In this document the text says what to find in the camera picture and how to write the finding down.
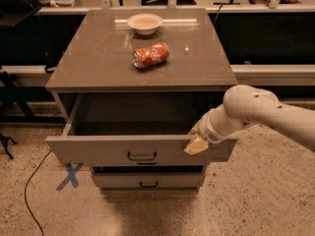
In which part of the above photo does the blue tape cross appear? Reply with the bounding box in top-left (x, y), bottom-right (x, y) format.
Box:
top-left (56, 163), bottom-right (83, 191)

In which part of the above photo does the grey top drawer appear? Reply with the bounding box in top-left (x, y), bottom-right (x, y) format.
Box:
top-left (47, 92), bottom-right (236, 166)

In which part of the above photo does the white paper bowl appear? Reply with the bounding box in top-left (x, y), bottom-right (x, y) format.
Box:
top-left (127, 14), bottom-right (162, 35)

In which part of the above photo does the crushed orange soda can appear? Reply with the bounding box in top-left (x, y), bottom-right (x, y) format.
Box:
top-left (133, 42), bottom-right (169, 69)

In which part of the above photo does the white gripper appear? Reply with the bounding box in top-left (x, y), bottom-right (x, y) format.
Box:
top-left (184, 111), bottom-right (228, 155)

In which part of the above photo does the grey bottom drawer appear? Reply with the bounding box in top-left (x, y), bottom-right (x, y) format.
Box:
top-left (92, 174), bottom-right (205, 189)

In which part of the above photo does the black stand leg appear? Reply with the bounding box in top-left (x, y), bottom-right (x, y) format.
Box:
top-left (0, 133), bottom-right (17, 159)

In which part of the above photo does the black office chair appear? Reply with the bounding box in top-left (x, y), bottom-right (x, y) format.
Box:
top-left (0, 0), bottom-right (41, 30)

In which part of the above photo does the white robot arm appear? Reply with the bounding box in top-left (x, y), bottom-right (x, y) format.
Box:
top-left (184, 85), bottom-right (315, 154)

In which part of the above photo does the grey drawer cabinet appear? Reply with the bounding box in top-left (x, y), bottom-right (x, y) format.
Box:
top-left (46, 8), bottom-right (237, 191)

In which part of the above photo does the black floor cable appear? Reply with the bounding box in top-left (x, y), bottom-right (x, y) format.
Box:
top-left (23, 149), bottom-right (55, 236)

